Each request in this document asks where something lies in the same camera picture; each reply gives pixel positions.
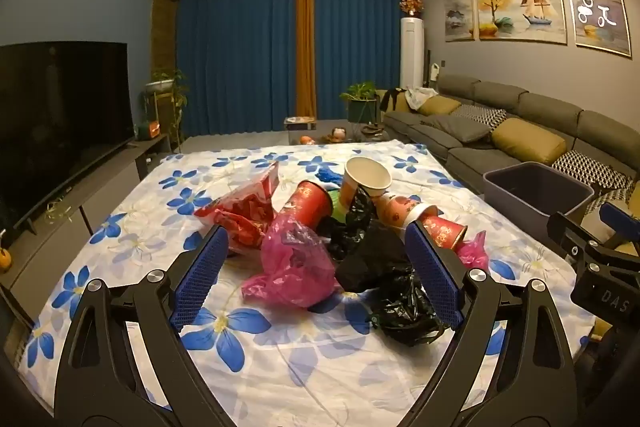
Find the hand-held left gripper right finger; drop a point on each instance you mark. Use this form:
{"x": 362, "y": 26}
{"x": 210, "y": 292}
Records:
{"x": 432, "y": 279}

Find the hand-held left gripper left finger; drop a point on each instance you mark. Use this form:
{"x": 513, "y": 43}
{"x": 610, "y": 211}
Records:
{"x": 200, "y": 279}

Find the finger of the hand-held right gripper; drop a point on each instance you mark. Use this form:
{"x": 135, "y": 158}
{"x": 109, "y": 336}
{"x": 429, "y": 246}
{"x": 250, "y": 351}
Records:
{"x": 575, "y": 242}
{"x": 622, "y": 222}

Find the black plastic bag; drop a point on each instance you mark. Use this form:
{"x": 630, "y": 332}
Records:
{"x": 359, "y": 214}
{"x": 405, "y": 312}
{"x": 372, "y": 264}

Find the small pink plastic bag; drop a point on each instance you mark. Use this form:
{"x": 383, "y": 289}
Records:
{"x": 475, "y": 254}

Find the red paper cup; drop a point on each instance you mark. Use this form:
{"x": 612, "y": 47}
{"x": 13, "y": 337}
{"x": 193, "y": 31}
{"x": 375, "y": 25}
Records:
{"x": 305, "y": 204}
{"x": 447, "y": 232}

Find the grey plastic bin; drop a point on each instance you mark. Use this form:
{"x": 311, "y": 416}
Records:
{"x": 535, "y": 189}

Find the orange white printed paper cup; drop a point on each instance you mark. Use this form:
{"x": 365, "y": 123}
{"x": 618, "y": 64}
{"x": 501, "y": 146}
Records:
{"x": 400, "y": 212}

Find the red printed plastic bag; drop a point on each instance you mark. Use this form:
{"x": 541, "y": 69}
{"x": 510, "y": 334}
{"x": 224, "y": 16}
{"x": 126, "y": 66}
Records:
{"x": 245, "y": 212}

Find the large pink plastic bag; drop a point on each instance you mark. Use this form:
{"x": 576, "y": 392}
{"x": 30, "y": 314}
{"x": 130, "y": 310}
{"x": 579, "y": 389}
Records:
{"x": 295, "y": 267}

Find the green plastic wrapper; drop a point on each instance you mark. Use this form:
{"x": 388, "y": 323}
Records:
{"x": 340, "y": 207}

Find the orange paper cup cream inside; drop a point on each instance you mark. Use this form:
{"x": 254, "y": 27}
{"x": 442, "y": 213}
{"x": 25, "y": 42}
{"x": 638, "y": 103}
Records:
{"x": 367, "y": 177}

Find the blue plastic piece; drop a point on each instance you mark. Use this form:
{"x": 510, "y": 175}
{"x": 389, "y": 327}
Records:
{"x": 327, "y": 175}

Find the black white patterned cushion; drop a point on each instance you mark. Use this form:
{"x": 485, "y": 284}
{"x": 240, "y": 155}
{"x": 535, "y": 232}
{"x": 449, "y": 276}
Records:
{"x": 482, "y": 114}
{"x": 592, "y": 169}
{"x": 612, "y": 198}

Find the large yellow sofa cushion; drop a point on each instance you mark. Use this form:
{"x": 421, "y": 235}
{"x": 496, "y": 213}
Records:
{"x": 629, "y": 249}

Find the wide yellow cushion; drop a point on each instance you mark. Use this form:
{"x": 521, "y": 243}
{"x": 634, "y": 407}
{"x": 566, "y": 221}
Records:
{"x": 530, "y": 141}

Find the white blue floral bedsheet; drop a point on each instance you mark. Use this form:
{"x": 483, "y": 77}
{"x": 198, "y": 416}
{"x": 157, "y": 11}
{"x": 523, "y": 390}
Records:
{"x": 300, "y": 357}

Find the grey television cabinet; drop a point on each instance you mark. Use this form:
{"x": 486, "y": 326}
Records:
{"x": 100, "y": 202}

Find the grey sectional sofa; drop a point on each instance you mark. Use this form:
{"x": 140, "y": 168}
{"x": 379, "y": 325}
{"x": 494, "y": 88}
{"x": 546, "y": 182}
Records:
{"x": 465, "y": 157}

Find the grey cushion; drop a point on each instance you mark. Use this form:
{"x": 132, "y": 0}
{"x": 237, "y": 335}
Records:
{"x": 457, "y": 128}

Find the orange glowing lamp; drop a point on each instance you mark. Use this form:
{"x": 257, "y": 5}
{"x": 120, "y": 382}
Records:
{"x": 150, "y": 129}

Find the dark tea tray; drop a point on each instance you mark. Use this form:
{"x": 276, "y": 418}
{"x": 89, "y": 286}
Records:
{"x": 372, "y": 132}

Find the pink table ornament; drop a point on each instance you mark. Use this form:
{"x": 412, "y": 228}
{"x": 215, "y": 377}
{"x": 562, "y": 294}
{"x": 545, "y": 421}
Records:
{"x": 340, "y": 134}

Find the metal plant stand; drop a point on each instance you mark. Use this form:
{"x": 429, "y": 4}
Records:
{"x": 155, "y": 112}

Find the small yellow cushion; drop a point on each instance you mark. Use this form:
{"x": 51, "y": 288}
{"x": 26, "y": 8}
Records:
{"x": 439, "y": 106}

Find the orange table ornament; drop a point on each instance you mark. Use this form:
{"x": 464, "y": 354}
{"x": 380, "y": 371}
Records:
{"x": 306, "y": 140}

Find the glass coffee table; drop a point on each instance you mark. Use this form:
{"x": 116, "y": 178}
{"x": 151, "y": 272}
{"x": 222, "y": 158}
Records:
{"x": 320, "y": 134}

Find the white garment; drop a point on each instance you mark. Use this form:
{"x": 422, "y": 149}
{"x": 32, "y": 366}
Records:
{"x": 422, "y": 96}

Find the black garment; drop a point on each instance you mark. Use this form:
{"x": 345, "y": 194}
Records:
{"x": 395, "y": 99}

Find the potted plant green planter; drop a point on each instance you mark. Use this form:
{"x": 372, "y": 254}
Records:
{"x": 360, "y": 99}

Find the orange gourd ornament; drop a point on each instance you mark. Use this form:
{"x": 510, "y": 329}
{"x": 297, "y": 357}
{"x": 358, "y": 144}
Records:
{"x": 4, "y": 259}

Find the trailing potted plant white pot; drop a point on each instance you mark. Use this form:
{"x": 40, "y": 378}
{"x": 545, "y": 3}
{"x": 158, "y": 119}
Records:
{"x": 162, "y": 83}

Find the black flat television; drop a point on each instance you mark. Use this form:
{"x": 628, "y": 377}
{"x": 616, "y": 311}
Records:
{"x": 60, "y": 117}

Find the purple grey abstract painting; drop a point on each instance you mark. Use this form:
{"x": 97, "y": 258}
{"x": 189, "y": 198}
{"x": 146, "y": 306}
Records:
{"x": 597, "y": 7}

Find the white standing air conditioner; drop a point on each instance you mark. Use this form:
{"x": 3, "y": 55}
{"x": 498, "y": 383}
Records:
{"x": 412, "y": 52}

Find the blue curtain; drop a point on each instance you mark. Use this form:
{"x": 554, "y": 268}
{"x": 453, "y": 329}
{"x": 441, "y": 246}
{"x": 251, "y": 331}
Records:
{"x": 235, "y": 52}
{"x": 360, "y": 42}

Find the sailboat and tree painting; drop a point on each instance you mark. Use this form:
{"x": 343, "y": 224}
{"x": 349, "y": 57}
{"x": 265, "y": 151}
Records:
{"x": 520, "y": 4}

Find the small grey landscape painting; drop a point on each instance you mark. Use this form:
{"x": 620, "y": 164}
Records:
{"x": 457, "y": 14}

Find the orange curtain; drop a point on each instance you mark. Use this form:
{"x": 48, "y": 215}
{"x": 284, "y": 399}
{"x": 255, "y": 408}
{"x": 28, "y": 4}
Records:
{"x": 305, "y": 42}

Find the red gold artificial flowers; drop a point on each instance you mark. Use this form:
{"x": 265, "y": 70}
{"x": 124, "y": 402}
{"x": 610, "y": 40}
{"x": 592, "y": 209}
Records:
{"x": 411, "y": 3}

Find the brown wooden wall panel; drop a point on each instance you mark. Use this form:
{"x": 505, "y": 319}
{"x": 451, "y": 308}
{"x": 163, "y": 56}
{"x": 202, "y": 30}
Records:
{"x": 164, "y": 37}

